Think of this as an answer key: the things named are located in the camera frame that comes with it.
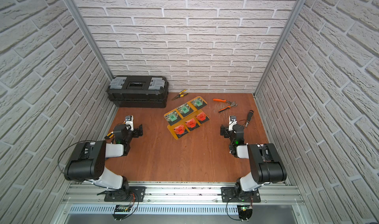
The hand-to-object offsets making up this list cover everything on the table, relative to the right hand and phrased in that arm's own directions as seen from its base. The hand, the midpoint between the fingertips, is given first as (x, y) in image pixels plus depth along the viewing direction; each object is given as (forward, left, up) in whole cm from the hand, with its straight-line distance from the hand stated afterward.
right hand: (231, 124), depth 95 cm
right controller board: (-46, +3, -7) cm, 47 cm away
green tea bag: (+1, +38, +9) cm, 39 cm away
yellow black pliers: (+34, +34, -4) cm, 48 cm away
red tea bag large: (0, +34, -4) cm, 35 cm away
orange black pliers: (+22, -7, -5) cm, 24 cm away
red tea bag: (+10, +18, -4) cm, 21 cm away
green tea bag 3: (+12, +21, +9) cm, 26 cm away
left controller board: (-41, +64, -8) cm, 77 cm away
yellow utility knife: (-1, +80, -3) cm, 81 cm away
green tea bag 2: (+7, +30, +9) cm, 32 cm away
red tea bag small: (+5, +26, -4) cm, 27 cm away
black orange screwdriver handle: (+9, -17, -3) cm, 20 cm away
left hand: (+5, +64, +2) cm, 64 cm away
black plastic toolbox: (+23, +61, +12) cm, 67 cm away
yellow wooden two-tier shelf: (0, +32, +8) cm, 33 cm away
